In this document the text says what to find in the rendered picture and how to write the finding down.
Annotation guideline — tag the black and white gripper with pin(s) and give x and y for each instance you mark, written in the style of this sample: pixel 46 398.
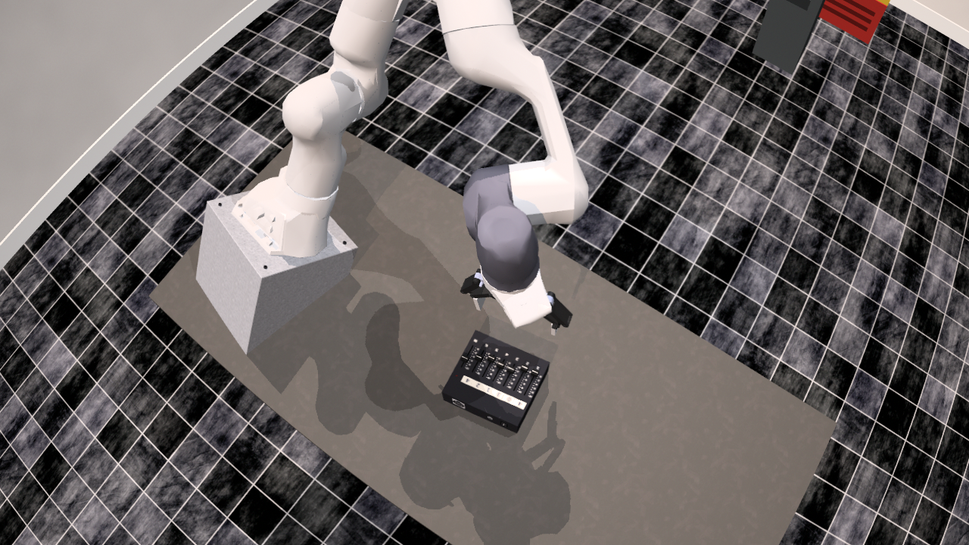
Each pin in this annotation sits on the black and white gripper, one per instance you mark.
pixel 560 314

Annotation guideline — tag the black lighting desk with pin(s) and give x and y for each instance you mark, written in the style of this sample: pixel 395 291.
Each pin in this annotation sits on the black lighting desk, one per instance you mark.
pixel 485 383

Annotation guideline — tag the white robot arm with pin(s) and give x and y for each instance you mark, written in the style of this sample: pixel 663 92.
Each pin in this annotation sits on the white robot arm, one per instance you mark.
pixel 293 212

